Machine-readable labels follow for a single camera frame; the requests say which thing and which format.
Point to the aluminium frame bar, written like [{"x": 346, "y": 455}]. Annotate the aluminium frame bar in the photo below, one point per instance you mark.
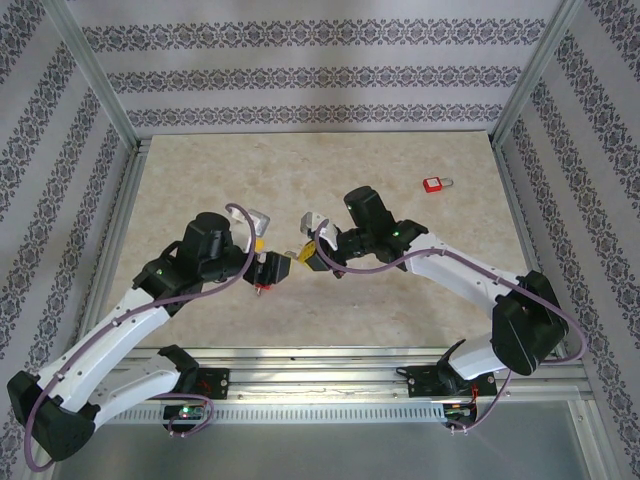
[{"x": 592, "y": 440}]

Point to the aluminium corner post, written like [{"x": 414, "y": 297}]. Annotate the aluminium corner post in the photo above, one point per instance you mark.
[
  {"x": 98, "y": 75},
  {"x": 536, "y": 75}
]

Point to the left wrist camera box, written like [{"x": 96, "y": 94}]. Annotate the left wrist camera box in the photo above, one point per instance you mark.
[{"x": 260, "y": 222}]

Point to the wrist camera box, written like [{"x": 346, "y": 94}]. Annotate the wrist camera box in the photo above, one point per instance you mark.
[
  {"x": 312, "y": 222},
  {"x": 260, "y": 222}
]

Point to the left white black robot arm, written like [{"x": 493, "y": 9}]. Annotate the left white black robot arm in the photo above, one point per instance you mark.
[{"x": 120, "y": 335}]

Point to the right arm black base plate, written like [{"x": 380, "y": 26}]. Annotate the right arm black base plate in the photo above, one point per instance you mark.
[{"x": 425, "y": 385}]

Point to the grey metal panel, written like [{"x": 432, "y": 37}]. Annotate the grey metal panel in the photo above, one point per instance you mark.
[{"x": 320, "y": 450}]

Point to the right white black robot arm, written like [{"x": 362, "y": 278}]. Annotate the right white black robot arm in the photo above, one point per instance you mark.
[{"x": 455, "y": 275}]

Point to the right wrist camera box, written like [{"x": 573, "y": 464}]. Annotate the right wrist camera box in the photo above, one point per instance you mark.
[{"x": 312, "y": 222}]

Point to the aluminium table edge rail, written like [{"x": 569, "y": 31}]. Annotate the aluminium table edge rail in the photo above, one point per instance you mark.
[
  {"x": 116, "y": 225},
  {"x": 520, "y": 225}
]

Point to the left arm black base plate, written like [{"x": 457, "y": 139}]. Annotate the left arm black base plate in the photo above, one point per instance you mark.
[{"x": 220, "y": 382}]

